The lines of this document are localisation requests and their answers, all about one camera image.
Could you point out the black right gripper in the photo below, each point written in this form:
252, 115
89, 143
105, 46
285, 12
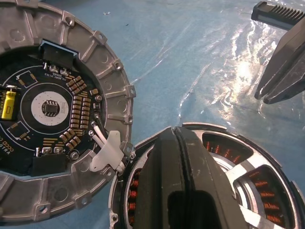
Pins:
269, 14

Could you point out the grey motor housing copper windings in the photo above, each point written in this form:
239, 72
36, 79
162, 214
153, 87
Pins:
133, 193

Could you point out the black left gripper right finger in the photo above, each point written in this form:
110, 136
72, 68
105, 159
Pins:
205, 171

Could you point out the grey motor cover circuit board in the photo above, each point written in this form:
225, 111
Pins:
112, 59

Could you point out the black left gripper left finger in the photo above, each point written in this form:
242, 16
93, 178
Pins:
157, 171

